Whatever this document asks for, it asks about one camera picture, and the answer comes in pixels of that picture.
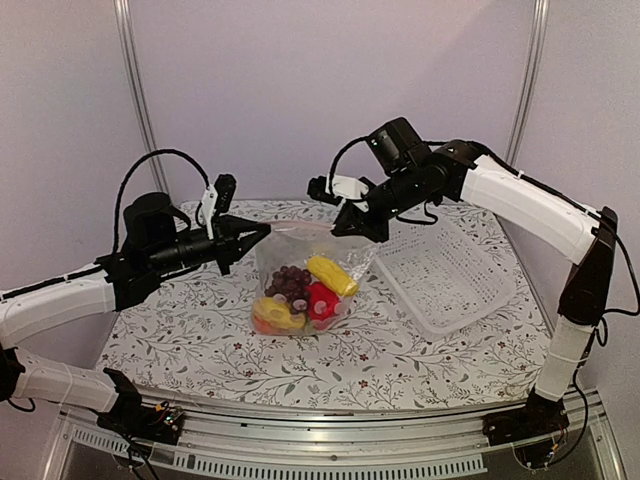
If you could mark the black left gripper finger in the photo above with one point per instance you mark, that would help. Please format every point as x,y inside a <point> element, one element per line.
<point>244,243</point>
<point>240,226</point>

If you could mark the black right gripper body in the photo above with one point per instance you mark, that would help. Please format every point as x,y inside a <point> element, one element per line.
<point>405,190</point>

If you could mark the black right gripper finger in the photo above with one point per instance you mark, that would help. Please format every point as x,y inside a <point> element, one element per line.
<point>351,213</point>
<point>374,232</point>

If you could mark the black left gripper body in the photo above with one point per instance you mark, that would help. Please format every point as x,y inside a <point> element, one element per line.
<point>223,248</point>

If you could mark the purple toy grapes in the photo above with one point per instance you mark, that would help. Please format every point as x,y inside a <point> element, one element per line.
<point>288,283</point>

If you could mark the clear zip top bag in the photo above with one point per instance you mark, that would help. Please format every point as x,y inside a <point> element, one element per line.
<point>294,242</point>

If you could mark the red toy bell pepper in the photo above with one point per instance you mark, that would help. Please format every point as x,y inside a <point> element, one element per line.
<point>324,306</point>

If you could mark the orange toy pumpkin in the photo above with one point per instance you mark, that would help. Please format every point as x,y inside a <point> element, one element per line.
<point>264,327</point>

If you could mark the white plastic basket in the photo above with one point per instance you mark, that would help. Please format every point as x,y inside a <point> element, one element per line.
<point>442,278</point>

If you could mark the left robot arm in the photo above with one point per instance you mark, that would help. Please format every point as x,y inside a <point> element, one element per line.
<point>153,252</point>

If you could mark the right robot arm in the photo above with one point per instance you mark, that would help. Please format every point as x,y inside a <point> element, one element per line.
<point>477,176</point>

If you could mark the floral patterned table mat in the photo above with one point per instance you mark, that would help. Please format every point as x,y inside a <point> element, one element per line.
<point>194,336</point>

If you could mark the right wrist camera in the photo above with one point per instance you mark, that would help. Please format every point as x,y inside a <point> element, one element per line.
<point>339,190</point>

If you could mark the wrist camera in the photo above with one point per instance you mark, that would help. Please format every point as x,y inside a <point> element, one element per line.
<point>339,190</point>
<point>215,201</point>

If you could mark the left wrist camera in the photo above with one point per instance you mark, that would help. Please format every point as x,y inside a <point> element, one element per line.
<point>215,201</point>

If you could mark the left aluminium frame post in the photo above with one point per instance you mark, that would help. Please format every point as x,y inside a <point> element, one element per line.
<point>133,73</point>

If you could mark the aluminium frame post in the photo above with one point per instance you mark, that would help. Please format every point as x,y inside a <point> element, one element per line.
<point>532,68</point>
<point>133,73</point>

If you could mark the right aluminium frame post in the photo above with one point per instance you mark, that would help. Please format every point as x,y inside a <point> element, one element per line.
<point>532,68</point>

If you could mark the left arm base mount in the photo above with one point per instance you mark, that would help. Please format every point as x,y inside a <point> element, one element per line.
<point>128,417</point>

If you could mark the aluminium front rail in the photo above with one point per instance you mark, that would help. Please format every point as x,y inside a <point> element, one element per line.
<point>234,440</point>

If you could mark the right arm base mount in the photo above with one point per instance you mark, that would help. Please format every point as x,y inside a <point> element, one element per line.
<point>538,416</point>

